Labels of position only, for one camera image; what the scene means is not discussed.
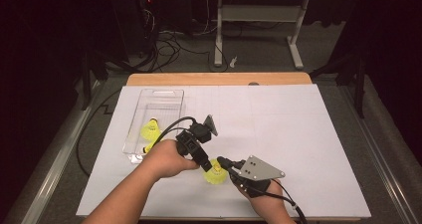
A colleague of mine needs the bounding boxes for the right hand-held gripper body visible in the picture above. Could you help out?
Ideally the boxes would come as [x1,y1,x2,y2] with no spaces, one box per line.
[231,154,287,199]

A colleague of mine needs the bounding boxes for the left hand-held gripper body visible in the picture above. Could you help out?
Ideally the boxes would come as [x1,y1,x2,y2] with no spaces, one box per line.
[175,114,219,159]

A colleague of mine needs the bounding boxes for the clear plastic tray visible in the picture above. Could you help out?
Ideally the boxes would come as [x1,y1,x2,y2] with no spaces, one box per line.
[121,88,185,165]

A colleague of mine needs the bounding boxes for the person's right hand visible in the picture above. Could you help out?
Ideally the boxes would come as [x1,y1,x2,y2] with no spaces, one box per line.
[237,179,288,219]

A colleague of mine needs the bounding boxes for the person's left hand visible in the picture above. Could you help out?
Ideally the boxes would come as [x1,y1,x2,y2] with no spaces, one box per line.
[140,138,200,181]

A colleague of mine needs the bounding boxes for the wooden table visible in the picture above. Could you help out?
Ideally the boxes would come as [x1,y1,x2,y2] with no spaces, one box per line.
[88,72,362,223]

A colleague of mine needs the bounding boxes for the white table cover sheet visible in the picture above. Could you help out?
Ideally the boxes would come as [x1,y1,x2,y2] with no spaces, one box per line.
[75,84,372,220]

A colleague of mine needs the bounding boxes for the black metal stand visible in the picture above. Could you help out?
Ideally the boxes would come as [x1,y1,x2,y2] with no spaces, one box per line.
[81,49,110,112]
[310,51,367,118]

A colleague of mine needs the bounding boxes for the black computer tower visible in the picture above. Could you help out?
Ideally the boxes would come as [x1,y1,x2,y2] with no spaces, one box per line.
[110,0,160,58]

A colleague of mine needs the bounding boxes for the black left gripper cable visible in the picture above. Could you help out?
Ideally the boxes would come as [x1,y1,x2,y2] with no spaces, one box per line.
[153,115,197,148]

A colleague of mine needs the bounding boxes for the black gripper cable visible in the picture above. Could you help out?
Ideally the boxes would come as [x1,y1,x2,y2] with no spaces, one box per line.
[262,180,308,224]
[153,115,197,148]

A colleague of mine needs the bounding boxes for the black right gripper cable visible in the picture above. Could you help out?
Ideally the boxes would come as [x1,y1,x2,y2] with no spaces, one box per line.
[262,180,308,224]

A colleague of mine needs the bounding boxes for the tangle of black cables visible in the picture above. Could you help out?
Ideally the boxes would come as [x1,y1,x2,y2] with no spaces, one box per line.
[145,28,230,74]

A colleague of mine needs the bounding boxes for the silver metal floor rail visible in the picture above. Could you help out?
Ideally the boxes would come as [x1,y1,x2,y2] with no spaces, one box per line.
[337,84,416,224]
[19,81,101,224]

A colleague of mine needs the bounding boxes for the thin black floor cable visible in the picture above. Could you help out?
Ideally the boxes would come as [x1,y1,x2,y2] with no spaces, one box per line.
[76,88,122,178]

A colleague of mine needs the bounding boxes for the white metal desk frame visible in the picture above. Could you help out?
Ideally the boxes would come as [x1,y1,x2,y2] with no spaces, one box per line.
[213,0,312,70]

